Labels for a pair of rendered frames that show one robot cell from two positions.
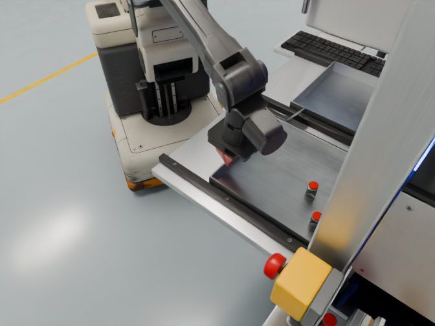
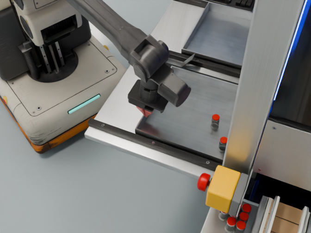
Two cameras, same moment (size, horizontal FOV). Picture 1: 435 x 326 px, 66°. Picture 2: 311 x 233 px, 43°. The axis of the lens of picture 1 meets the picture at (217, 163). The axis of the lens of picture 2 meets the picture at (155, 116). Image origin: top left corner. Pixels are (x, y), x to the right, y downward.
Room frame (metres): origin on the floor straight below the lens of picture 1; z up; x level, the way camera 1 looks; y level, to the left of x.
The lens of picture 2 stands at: (-0.16, 0.10, 1.79)
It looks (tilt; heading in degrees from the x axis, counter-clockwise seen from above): 53 degrees down; 347
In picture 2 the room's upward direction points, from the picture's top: 3 degrees counter-clockwise
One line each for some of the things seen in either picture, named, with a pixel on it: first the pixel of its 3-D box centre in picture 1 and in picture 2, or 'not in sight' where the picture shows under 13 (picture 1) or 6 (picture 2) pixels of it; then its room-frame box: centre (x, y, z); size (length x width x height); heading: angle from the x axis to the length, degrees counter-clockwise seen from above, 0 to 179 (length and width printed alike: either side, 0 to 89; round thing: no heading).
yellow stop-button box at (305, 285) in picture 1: (304, 286); (226, 190); (0.19, -0.13, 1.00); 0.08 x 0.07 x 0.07; 51
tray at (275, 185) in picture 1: (305, 184); (209, 116); (0.46, -0.20, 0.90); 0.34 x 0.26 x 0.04; 51
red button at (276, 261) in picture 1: (278, 268); (206, 182); (0.22, -0.09, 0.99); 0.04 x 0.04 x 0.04; 51
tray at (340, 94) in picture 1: (368, 108); (244, 40); (0.72, -0.41, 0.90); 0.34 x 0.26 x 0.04; 51
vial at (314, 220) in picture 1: (315, 222); (223, 144); (0.36, -0.20, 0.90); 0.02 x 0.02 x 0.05
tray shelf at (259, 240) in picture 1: (312, 137); (205, 75); (0.64, -0.25, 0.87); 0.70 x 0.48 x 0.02; 141
